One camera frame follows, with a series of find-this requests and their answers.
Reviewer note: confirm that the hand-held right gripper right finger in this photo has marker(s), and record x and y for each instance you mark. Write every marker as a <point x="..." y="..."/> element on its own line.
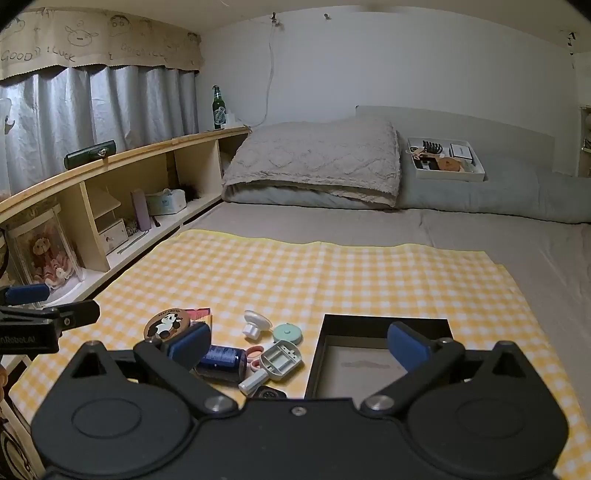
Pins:
<point x="408" y="347"/>

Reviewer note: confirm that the beige textured pillow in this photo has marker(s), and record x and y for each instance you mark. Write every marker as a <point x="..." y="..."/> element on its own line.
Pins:
<point x="314" y="157"/>

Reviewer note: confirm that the grey curtain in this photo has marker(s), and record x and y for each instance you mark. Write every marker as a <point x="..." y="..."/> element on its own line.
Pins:
<point x="69" y="115"/>

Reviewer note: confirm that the mint green tape measure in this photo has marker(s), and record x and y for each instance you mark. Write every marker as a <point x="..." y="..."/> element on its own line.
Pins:
<point x="287" y="333"/>

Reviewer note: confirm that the white orange scissors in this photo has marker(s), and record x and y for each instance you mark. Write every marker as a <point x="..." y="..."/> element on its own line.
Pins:
<point x="252" y="349"/>

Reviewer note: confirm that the wooden bedside shelf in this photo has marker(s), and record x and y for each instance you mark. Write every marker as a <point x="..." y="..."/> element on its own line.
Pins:
<point x="138" y="152"/>

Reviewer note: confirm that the dark green glasses case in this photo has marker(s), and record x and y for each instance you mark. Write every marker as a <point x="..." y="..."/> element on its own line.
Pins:
<point x="90" y="154"/>

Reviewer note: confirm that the white suction knob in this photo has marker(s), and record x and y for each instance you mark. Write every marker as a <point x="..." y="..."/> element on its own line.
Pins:
<point x="255" y="324"/>

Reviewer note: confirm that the yellow checked mat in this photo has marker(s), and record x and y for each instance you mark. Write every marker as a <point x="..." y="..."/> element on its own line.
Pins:
<point x="323" y="277"/>

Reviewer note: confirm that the round cork disc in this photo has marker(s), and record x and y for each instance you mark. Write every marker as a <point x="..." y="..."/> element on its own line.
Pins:
<point x="450" y="164"/>

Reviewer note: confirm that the dark blue bottle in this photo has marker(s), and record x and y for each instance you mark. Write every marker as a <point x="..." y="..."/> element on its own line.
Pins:
<point x="224" y="360"/>

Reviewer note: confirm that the round cork panda coaster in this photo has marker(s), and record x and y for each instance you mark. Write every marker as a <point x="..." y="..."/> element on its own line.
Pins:
<point x="164" y="325"/>

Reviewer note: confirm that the white tissue box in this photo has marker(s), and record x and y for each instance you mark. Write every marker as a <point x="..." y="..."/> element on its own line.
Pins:
<point x="166" y="202"/>

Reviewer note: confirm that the small black gadget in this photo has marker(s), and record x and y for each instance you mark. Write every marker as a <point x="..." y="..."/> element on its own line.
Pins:
<point x="268" y="393"/>

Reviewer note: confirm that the colourful patterned card box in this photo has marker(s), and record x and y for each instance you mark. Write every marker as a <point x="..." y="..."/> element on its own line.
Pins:
<point x="201" y="315"/>

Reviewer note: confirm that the black cardboard box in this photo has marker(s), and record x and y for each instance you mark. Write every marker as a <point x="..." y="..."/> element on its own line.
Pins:
<point x="353" y="364"/>

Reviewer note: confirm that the small white box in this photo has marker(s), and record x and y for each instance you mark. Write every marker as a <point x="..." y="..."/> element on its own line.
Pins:
<point x="461" y="151"/>

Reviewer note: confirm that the beige printed valance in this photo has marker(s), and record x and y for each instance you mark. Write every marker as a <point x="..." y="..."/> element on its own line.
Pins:
<point x="92" y="41"/>

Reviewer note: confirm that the small wooden drawer box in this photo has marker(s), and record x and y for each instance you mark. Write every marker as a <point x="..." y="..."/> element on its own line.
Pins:
<point x="113" y="236"/>

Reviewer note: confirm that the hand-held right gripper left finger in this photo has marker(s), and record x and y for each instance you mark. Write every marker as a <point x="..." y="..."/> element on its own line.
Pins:
<point x="189" y="345"/>

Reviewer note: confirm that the pink cylinder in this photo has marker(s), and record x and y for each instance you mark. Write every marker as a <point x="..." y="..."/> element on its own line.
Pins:
<point x="141" y="210"/>

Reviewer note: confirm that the green glass bottle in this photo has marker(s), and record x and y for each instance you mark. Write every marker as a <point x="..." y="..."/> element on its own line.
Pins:
<point x="219" y="110"/>

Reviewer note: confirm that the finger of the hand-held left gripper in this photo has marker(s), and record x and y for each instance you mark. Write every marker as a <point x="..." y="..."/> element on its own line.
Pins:
<point x="74" y="314"/>
<point x="27" y="293"/>

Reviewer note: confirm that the white tray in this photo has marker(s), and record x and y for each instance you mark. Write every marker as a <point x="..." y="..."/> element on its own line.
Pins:
<point x="473" y="174"/>

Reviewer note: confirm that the black hair claw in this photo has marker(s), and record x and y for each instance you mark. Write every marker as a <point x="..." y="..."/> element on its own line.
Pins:
<point x="432" y="146"/>

